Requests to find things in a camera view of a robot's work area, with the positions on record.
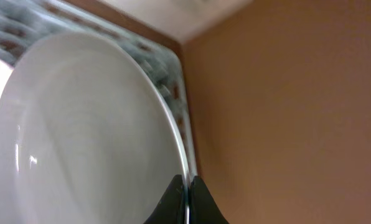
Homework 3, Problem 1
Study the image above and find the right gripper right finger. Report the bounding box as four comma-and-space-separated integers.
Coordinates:
189, 175, 228, 224

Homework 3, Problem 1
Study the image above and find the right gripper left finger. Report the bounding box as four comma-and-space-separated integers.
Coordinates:
144, 175, 186, 224

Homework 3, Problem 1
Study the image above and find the grey ceramic plate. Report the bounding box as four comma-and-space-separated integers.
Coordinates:
0, 32, 189, 223

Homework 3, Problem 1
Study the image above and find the grey dishwasher rack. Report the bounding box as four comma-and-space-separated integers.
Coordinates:
0, 0, 198, 177

